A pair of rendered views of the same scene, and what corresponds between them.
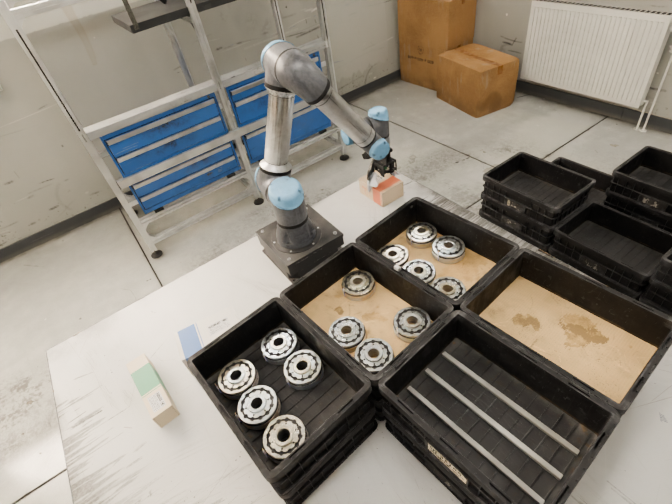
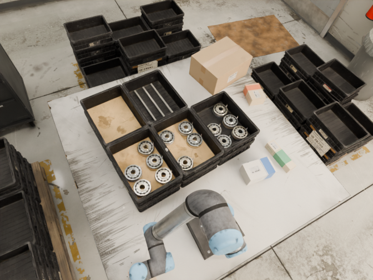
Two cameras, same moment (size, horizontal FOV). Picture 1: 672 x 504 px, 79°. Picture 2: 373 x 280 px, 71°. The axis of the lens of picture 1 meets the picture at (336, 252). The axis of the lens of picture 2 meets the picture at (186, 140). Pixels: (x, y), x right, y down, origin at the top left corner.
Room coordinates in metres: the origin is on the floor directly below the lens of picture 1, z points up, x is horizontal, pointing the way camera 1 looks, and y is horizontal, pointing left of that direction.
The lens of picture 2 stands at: (1.56, -0.17, 2.32)
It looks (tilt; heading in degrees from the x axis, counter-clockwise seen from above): 59 degrees down; 172
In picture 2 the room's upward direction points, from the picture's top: 9 degrees clockwise
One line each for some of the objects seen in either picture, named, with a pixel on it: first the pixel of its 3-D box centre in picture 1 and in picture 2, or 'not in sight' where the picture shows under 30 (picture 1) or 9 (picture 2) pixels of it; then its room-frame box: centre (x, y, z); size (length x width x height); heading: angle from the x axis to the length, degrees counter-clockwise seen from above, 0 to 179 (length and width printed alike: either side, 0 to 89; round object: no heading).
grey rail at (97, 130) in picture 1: (216, 84); not in sight; (2.69, 0.52, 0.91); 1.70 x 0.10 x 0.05; 118
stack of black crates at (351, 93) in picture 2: not in sight; (328, 91); (-0.24, 1.48, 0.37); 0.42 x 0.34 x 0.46; 28
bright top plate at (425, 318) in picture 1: (412, 321); (166, 136); (0.67, -0.17, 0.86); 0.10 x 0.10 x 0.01
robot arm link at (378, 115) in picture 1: (378, 122); (139, 273); (1.47, -0.26, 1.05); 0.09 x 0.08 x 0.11; 109
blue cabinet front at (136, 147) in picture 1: (179, 155); not in sight; (2.48, 0.86, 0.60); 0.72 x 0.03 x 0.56; 118
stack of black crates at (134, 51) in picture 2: not in sight; (143, 60); (-0.53, -0.44, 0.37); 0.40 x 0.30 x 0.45; 118
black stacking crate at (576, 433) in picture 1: (487, 411); (154, 100); (0.39, -0.26, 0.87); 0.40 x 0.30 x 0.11; 33
